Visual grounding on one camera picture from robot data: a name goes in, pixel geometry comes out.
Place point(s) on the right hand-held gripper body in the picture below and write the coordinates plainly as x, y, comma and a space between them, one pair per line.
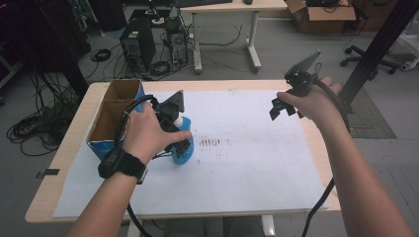
301, 77

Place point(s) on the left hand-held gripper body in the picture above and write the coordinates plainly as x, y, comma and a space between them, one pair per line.
170, 110

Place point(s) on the blue bottle with white cap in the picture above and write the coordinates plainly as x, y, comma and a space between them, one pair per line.
185, 131

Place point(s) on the person's right hand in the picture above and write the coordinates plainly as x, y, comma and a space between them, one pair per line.
316, 103

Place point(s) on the person's left hand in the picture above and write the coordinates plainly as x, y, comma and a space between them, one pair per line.
148, 135

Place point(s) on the black wristwatch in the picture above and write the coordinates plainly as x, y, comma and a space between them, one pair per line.
123, 164

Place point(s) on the blue cardboard box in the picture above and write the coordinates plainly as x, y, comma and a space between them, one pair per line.
112, 118

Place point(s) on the white paper sheet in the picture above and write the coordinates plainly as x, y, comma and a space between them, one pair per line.
250, 164

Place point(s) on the white desk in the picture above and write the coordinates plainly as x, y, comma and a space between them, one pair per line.
253, 39

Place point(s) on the brown cardboard box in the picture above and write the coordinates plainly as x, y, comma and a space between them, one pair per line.
321, 16

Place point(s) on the small black computer tower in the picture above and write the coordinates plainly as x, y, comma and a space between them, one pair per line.
177, 41

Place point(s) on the black office chair base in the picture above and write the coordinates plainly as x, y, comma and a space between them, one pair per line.
369, 59

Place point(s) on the large black computer tower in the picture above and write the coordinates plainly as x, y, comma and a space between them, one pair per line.
136, 44

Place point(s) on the grey floor mat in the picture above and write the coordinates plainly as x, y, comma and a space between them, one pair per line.
372, 118

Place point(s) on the black metal stand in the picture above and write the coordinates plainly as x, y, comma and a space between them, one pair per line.
378, 49

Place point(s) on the black computer mouse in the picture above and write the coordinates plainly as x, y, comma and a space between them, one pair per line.
248, 1

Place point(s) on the black keyboard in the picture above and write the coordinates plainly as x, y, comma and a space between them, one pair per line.
201, 2

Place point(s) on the white table leg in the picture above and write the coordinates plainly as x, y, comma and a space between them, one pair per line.
268, 226

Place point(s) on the wooden table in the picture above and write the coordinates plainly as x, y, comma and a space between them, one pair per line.
59, 184

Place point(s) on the black tape strip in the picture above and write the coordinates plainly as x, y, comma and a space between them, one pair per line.
49, 172

